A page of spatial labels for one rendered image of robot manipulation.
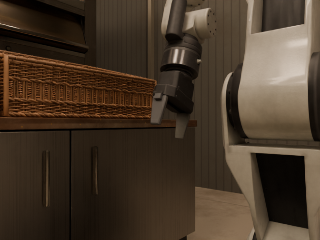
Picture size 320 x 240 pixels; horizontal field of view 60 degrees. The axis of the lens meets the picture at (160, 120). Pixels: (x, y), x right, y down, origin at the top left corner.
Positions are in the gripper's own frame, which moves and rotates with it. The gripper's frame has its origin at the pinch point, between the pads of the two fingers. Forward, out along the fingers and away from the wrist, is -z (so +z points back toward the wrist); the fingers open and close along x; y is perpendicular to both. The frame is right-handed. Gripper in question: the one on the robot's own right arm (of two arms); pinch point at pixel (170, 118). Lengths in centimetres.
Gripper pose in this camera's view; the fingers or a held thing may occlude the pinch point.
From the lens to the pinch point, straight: 60.3
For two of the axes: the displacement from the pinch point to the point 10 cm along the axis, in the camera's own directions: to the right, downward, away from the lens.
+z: 1.8, -9.5, 2.6
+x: -5.0, -3.1, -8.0
